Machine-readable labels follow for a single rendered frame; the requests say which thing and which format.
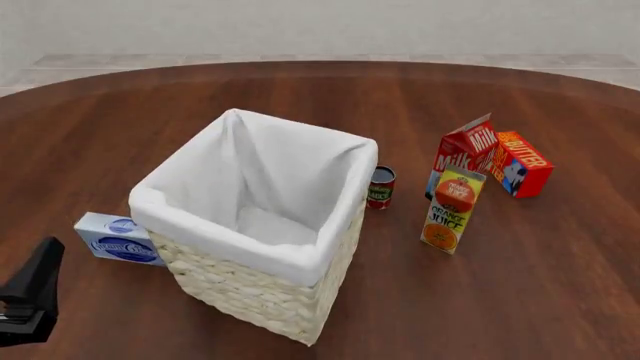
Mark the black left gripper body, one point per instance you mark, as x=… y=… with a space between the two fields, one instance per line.
x=22 y=320

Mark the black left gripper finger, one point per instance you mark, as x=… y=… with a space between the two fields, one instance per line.
x=37 y=270

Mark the woven basket with white liner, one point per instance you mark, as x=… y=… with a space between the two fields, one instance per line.
x=260 y=210

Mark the red tomato sauce can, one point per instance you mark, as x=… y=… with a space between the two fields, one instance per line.
x=381 y=189

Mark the blue cream cheese box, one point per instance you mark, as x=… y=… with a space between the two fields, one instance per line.
x=117 y=240

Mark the orange juice carton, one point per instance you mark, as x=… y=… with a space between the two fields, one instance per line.
x=450 y=213

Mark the red milk carton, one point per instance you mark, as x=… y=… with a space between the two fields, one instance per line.
x=467 y=150

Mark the red butter box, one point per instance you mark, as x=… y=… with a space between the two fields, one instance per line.
x=525 y=168

